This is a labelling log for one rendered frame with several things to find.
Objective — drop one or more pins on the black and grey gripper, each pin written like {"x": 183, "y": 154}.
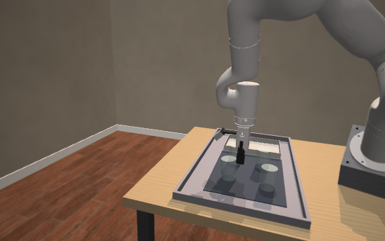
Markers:
{"x": 242, "y": 141}

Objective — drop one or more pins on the clear glass jar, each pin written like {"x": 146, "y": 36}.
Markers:
{"x": 233, "y": 151}
{"x": 229, "y": 168}
{"x": 268, "y": 177}
{"x": 262, "y": 156}

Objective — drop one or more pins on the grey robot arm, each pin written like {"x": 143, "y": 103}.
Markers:
{"x": 355, "y": 24}

